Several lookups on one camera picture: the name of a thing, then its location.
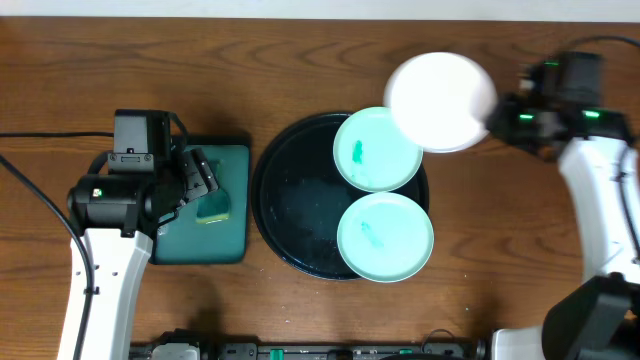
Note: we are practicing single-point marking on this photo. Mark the mint green plate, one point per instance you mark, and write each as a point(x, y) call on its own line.
point(372, 154)
point(385, 237)

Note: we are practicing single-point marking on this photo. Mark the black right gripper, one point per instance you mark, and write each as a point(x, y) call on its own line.
point(501, 123)

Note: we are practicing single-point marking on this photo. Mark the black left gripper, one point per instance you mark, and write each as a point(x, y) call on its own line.
point(195, 176)

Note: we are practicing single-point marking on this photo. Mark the round black tray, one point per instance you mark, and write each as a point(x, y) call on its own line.
point(299, 197)

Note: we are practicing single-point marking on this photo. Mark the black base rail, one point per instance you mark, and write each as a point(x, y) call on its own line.
point(186, 344)

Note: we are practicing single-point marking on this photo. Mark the dark green rectangular tray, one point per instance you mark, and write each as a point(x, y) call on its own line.
point(185, 242)

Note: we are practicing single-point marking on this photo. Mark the green yellow sponge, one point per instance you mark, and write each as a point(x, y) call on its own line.
point(215, 206)

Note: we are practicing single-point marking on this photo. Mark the white plate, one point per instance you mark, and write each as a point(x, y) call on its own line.
point(441, 101)

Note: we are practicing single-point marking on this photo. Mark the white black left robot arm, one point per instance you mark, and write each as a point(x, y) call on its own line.
point(139, 205)

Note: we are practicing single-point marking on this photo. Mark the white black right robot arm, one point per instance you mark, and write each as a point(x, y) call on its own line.
point(597, 160)

